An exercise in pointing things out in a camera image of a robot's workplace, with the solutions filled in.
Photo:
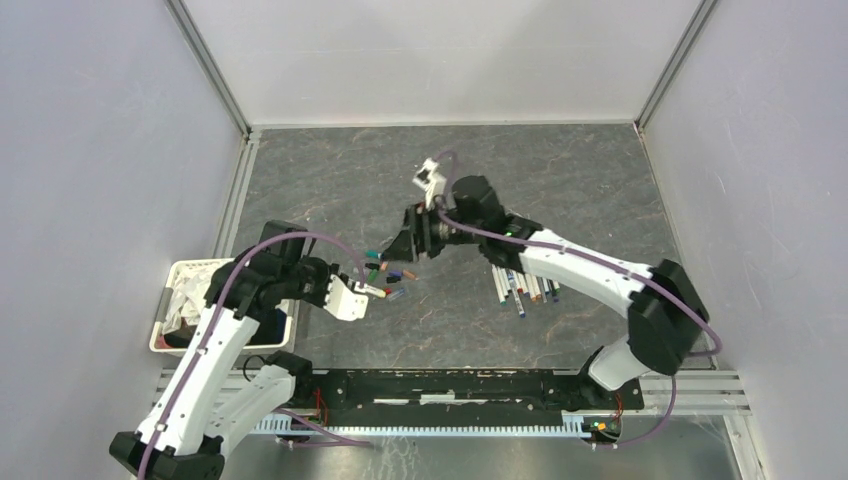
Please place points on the black pen cap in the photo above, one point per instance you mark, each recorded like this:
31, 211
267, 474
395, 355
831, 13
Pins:
383, 274

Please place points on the aluminium frame rail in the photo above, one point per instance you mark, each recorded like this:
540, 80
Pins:
675, 62
202, 53

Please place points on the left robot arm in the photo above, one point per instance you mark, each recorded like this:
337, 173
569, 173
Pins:
185, 436

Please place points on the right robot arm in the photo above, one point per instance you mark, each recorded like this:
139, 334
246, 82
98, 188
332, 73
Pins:
664, 313

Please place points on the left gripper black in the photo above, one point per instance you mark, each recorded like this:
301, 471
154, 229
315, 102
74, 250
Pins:
327, 269

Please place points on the white slotted cable duct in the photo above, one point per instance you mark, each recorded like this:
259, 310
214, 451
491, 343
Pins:
568, 426

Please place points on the teal capped white pen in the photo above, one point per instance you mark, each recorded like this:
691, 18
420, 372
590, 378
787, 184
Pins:
501, 285

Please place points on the aluminium frame rail left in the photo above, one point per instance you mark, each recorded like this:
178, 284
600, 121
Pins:
202, 53

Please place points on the yellow capped white pen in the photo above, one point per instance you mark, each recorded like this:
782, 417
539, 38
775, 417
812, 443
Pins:
371, 290

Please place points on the blue transparent pen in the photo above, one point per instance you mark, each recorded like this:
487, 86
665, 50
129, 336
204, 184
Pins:
517, 296

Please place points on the black capped pen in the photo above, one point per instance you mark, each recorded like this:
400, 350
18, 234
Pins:
507, 281

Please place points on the white plastic basket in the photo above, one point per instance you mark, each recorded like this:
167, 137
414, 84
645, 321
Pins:
263, 342

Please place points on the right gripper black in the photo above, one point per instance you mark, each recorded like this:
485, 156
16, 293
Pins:
417, 239

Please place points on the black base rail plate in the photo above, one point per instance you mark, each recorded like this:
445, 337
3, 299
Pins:
455, 398

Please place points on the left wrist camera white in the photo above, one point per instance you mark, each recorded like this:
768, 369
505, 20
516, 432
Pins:
342, 303

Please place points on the white cloth in basket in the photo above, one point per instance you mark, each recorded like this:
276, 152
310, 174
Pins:
188, 283

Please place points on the aluminium frame rail right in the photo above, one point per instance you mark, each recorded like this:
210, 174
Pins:
675, 62

